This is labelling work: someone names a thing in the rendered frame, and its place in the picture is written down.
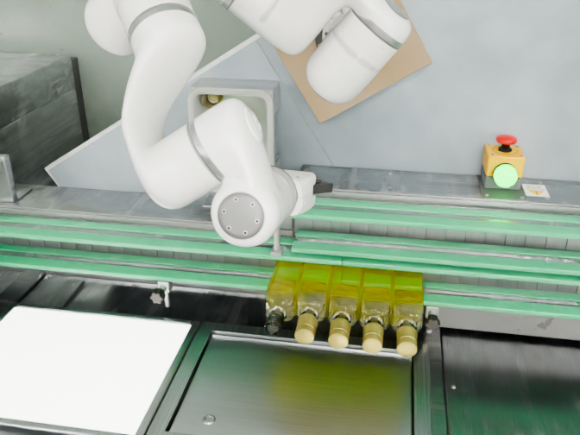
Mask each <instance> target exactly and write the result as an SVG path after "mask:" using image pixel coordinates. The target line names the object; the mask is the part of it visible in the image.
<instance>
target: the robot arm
mask: <svg viewBox="0 0 580 435"><path fill-rule="evenodd" d="M216 1H217V2H218V3H219V4H220V5H222V6H223V7H224V8H225V9H227V10H228V11H229V12H230V13H232V14H233V15H234V16H236V17H237V18H238V19H239V20H241V21H242V22H243V23H245V24H246V25H247V26H248V27H250V28H251V29H252V30H254V31H255V32H256V33H257V34H258V35H259V36H261V37H262V38H263V39H264V40H266V41H267V42H269V43H270V44H271V45H273V46H274V47H276V48H277V49H279V50H280V51H282V52H283V53H285V54H290V55H296V54H299V53H301V52H302V51H304V50H305V49H306V48H307V47H308V46H309V45H310V44H311V43H312V41H313V40H314V39H315V38H316V36H317V35H318V34H319V33H320V31H321V30H322V29H323V40H322V42H321V43H320V44H319V46H318V47H317V48H316V50H315V51H314V52H313V53H312V55H311V57H310V58H309V60H308V62H307V66H306V76H307V79H308V82H309V84H310V86H311V88H312V89H313V90H314V91H315V92H316V94H317V95H318V96H320V97H321V98H322V99H324V100H325V101H327V102H330V103H333V104H345V103H348V102H349V101H351V100H353V99H354V98H356V97H357V96H358V95H359V94H360V93H361V92H362V91H363V89H364V88H365V87H366V86H367V85H368V84H369V83H370V82H371V80H372V79H373V78H374V77H375V76H376V75H377V74H378V72H379V71H380V70H381V69H382V68H383V67H384V66H385V65H386V64H387V62H388V61H389V60H390V59H391V58H392V57H393V56H394V54H395V53H396V52H397V51H398V50H399V49H400V47H401V46H402V45H403V44H404V43H405V41H406V40H407V38H408V36H409V35H410V33H411V23H410V21H409V19H408V17H407V15H406V14H405V13H404V11H403V10H402V9H400V8H399V7H398V6H397V5H396V4H395V3H394V2H393V1H392V0H216ZM85 25H86V27H87V30H88V32H89V34H90V36H91V37H92V39H93V40H94V41H95V42H96V43H97V44H98V45H99V46H100V47H101V48H102V49H104V50H106V51H108V52H109V53H112V54H115V55H121V56H126V55H131V54H134V55H135V57H136V59H135V62H134V65H133V67H132V70H131V73H130V76H129V81H128V84H127V87H126V92H125V96H124V100H123V110H122V131H123V138H124V140H125V143H126V146H127V149H128V151H129V156H130V159H131V160H132V163H133V166H134V168H135V171H136V174H137V176H138V178H139V180H140V182H141V184H142V186H143V188H144V190H145V191H146V193H147V194H148V196H149V197H150V198H151V199H152V200H153V201H154V202H155V203H156V204H158V205H160V206H162V207H164V208H168V209H179V208H182V207H185V206H187V205H189V204H191V203H192V202H194V201H195V200H197V199H199V198H201V197H203V196H204V195H206V194H207V193H208V192H210V191H212V190H214V189H215V188H217V187H218V186H221V185H222V186H221V187H220V189H219V190H218V191H217V193H216V195H215V196H214V199H213V200H212V204H211V220H212V223H213V225H214V227H215V229H216V231H217V233H218V234H219V235H220V236H221V237H222V238H223V239H224V240H225V241H227V242H228V243H231V244H233V245H235V246H238V247H245V248H248V247H255V246H257V245H260V244H262V243H265V242H266V241H267V240H268V239H269V238H270V237H271V236H272V235H273V234H274V233H275V232H276V231H277V230H278V229H279V228H280V227H281V225H282V224H283V223H284V222H285V221H286V219H287V218H288V217H289V216H294V215H299V214H302V213H304V212H306V211H308V210H310V209H311V208H312V207H313V206H314V204H315V198H316V197H315V195H313V194H319V193H327V192H332V187H333V184H332V183H329V182H322V180H321V179H320V178H316V175H315V174H314V173H311V172H310V168H306V169H304V170H303V171H293V170H283V169H281V168H279V167H276V166H272V165H270V163H269V160H268V156H267V152H266V149H265V147H264V144H263V133H262V128H261V125H260V124H259V122H258V119H257V118H256V116H255V114H254V112H253V111H252V110H251V109H250V108H249V107H248V106H247V105H246V104H245V103H244V102H242V101H241V100H239V99H235V98H230V99H226V100H224V101H222V102H220V103H219V104H216V105H215V106H213V107H212V108H210V109H209V110H207V111H206V112H204V113H203V114H201V115H200V116H198V117H196V118H194V119H193V120H192V121H191V122H189V123H187V124H185V125H184V126H182V127H181V128H179V129H177V130H176V131H174V132H173V133H172V134H170V135H169V136H167V137H165V138H164V137H163V135H164V126H165V122H166V120H167V115H168V113H169V111H170V109H171V107H172V105H173V103H174V101H175V100H176V98H177V97H178V96H179V94H180V93H181V91H182V90H183V88H184V87H185V85H186V83H187V82H188V80H189V79H190V78H191V76H192V75H193V73H194V71H195V70H196V68H197V67H198V65H199V63H200V61H201V60H202V58H203V56H204V53H205V46H206V39H205V34H204V31H203V29H202V28H201V26H200V24H199V21H198V18H197V17H196V15H195V13H194V11H193V9H192V6H191V4H190V2H189V0H88V2H87V4H86V6H85Z"/></svg>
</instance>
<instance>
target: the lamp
mask: <svg viewBox="0 0 580 435"><path fill-rule="evenodd" d="M493 178H494V180H495V183H496V184H497V185H498V186H501V187H510V186H512V185H513V184H514V183H515V182H516V180H517V179H518V174H517V171H516V168H515V167H514V166H513V165H512V164H510V163H502V164H499V165H498V166H496V167H495V169H494V171H493Z"/></svg>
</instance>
